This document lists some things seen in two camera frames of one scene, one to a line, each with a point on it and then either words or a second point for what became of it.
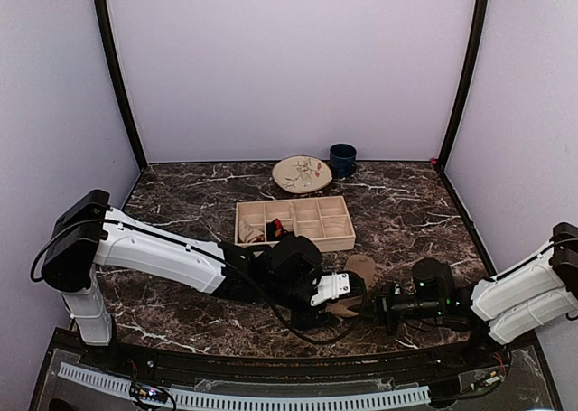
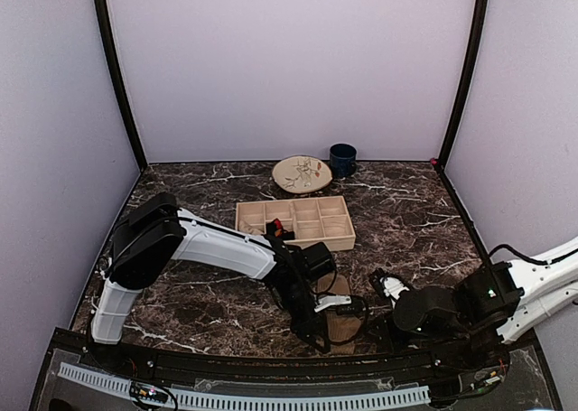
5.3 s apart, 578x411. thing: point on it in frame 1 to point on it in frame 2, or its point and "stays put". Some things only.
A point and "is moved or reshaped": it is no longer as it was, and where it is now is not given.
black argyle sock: [274, 230] stays put
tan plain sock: [345, 309] is moved or reshaped
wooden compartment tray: [327, 220] stays put
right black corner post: [482, 6] stays put
